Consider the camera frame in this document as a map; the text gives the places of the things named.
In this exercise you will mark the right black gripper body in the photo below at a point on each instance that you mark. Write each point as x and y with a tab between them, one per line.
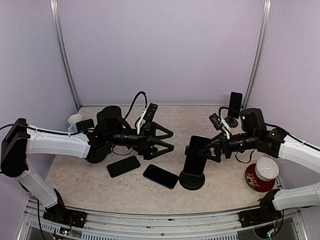
228	150

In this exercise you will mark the red floral plate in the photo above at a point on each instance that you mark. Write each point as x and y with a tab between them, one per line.
256	183

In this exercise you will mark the right aluminium frame post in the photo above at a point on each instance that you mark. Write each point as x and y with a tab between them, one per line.
258	52

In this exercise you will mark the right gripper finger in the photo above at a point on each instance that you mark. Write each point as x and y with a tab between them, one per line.
211	153
215	141

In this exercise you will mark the front aluminium rail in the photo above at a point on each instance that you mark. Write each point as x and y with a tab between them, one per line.
100	225

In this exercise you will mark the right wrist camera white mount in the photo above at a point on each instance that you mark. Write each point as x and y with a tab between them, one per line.
220	125

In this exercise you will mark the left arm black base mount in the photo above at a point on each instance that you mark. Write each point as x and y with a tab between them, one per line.
68	217

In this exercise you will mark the light blue white cup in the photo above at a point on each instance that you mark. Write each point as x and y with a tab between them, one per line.
72	120

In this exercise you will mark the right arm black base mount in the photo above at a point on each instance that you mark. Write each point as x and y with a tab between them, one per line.
255	217

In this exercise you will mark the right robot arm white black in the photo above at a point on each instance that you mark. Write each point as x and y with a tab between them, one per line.
277	143

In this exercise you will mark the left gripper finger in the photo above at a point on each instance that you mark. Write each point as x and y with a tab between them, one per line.
155	127
159	148

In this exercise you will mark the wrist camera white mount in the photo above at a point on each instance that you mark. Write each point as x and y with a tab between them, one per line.
220	125
146	116

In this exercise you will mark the white bowl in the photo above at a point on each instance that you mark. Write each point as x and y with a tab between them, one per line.
266	169

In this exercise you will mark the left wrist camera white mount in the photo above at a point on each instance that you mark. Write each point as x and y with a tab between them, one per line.
146	116

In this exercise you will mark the grey round-base phone stand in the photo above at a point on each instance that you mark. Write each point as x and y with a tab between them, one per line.
232	122

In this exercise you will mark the black pole phone stand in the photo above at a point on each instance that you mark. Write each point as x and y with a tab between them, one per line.
191	182
99	148

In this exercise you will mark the black phone blue edge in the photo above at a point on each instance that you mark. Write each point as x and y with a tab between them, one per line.
161	176
235	103

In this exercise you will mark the left aluminium frame post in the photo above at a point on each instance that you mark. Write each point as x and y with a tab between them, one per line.
54	6

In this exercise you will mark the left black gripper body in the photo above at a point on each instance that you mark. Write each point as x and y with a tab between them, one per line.
146	129

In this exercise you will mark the aluminium frame post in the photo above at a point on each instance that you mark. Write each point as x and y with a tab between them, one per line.
258	52
54	6

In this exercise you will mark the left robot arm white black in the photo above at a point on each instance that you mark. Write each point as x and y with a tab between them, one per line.
23	139

